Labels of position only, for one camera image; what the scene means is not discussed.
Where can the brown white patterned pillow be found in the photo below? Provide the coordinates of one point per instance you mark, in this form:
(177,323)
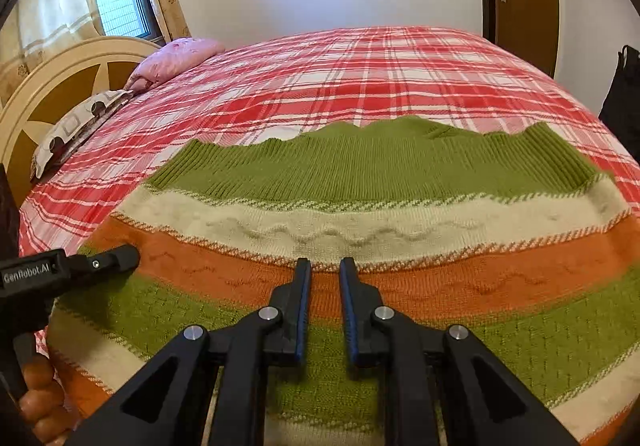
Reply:
(75,126)

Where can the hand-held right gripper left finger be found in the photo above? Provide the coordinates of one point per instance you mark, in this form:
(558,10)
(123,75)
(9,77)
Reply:
(301,311)

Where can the bed with red plaid sheet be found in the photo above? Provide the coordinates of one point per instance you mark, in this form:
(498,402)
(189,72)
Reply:
(350,66)

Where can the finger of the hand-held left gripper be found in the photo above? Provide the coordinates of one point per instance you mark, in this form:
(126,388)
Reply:
(100,263)

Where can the pink pillow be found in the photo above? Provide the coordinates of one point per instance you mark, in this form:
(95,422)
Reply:
(175,59)

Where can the cream sheer curtain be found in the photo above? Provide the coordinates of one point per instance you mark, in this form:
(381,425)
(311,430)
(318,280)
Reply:
(50,16)

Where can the black folded chair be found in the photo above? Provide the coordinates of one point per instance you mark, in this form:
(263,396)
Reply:
(625,101)

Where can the person's left hand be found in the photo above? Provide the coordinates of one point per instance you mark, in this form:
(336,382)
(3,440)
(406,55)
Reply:
(45,401)

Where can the green striped knit sweater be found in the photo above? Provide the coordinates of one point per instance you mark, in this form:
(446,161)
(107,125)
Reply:
(350,176)

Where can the cream wooden headboard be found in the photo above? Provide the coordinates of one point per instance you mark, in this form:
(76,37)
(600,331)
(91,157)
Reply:
(55,71)

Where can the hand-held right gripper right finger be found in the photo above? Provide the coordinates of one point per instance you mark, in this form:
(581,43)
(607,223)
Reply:
(349,311)

